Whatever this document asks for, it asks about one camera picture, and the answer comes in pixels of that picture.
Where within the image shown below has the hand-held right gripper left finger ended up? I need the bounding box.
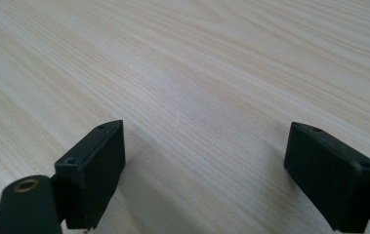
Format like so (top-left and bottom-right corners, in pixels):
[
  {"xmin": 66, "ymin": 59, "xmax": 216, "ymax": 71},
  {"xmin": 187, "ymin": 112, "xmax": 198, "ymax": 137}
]
[{"xmin": 54, "ymin": 119, "xmax": 127, "ymax": 231}]

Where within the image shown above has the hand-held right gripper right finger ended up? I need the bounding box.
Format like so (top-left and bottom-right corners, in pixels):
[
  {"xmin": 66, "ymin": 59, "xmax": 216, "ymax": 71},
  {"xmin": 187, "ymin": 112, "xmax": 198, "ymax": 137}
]
[{"xmin": 283, "ymin": 121, "xmax": 370, "ymax": 234}]

